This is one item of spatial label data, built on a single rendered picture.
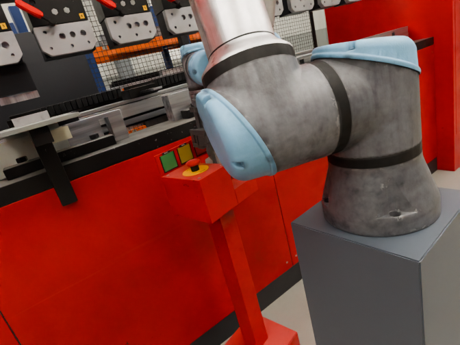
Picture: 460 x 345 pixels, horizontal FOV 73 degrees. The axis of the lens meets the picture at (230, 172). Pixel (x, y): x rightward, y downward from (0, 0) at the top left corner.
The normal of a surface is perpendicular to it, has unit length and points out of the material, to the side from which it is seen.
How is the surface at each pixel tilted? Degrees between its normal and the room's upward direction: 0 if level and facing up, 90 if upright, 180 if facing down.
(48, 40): 90
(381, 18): 90
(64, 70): 90
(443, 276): 90
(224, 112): 55
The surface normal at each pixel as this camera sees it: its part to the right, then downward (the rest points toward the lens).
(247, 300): 0.73, 0.04
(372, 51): -0.16, 0.31
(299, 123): 0.20, 0.18
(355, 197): -0.71, 0.10
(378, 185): -0.37, 0.09
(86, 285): 0.57, 0.13
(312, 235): -0.75, 0.39
